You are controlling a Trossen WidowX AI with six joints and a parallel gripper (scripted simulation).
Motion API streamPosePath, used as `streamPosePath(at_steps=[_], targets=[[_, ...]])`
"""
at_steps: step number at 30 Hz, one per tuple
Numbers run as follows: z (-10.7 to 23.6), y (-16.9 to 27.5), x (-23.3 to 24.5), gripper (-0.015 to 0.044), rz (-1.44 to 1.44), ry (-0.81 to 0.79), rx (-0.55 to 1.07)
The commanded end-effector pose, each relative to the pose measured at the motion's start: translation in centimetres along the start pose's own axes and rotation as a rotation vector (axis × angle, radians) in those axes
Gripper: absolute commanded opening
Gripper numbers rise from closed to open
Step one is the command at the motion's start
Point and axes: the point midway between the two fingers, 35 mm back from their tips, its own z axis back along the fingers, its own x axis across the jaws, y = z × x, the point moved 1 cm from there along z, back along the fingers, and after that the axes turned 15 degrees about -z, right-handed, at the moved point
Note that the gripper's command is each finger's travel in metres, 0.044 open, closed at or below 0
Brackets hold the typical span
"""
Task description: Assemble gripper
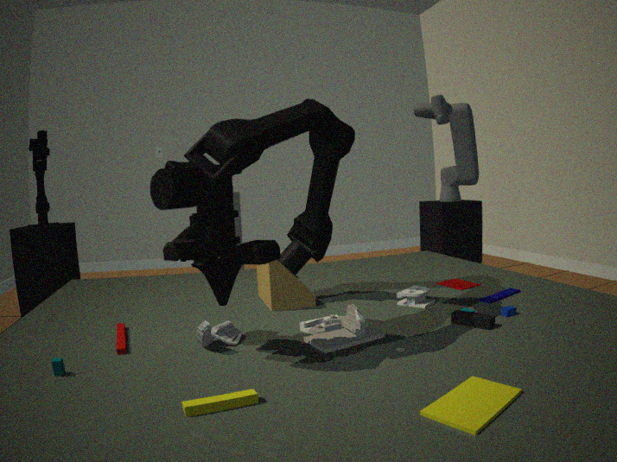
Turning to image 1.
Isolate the red flat bar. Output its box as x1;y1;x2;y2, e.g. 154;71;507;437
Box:
116;323;126;355

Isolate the yellow rectangular bar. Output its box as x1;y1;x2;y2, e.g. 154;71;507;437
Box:
182;389;259;417

